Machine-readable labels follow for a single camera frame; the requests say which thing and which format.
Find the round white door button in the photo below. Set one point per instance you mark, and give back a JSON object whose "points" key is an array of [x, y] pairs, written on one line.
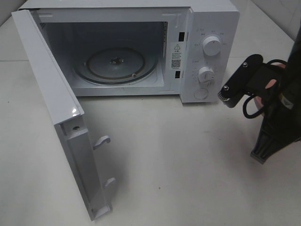
{"points": [[201, 93]]}

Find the white microwave oven body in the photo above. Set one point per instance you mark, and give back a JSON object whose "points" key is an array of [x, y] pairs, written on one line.
{"points": [[75, 29]]}

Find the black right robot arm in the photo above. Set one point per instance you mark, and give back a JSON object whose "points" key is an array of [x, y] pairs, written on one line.
{"points": [[292, 72]]}

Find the pink round plate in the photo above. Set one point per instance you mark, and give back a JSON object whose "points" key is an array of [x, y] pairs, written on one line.
{"points": [[257, 99]]}

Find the white warning label sticker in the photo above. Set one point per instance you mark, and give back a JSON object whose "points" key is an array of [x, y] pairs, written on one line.
{"points": [[176, 55]]}

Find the upper white power knob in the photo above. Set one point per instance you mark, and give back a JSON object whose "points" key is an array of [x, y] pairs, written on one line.
{"points": [[211, 45]]}

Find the white timer knob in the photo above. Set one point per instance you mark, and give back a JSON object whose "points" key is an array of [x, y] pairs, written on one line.
{"points": [[205, 74]]}

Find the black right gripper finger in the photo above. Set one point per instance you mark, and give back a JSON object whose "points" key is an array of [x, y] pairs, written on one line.
{"points": [[261, 154]]}

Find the white microwave door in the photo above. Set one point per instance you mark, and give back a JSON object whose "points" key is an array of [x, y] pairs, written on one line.
{"points": [[66, 114]]}

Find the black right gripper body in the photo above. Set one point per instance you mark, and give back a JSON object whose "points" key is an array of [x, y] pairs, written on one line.
{"points": [[281, 126]]}

